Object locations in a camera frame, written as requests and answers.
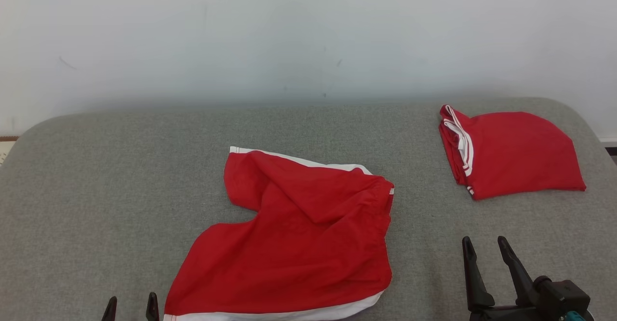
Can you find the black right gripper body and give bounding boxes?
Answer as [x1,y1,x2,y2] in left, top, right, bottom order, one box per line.
[470,305,545,321]

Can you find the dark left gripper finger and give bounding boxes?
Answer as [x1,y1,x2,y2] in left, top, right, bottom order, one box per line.
[101,296,118,321]
[146,292,160,321]

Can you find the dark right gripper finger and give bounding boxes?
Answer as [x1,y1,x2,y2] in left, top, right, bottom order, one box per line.
[462,236,496,312]
[497,236,538,307]

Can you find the red Bulls basketball jersey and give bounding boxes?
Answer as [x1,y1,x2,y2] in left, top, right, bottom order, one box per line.
[439,104,587,201]

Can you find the red shorts with white trim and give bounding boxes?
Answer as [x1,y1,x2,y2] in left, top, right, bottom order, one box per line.
[163,146,395,321]

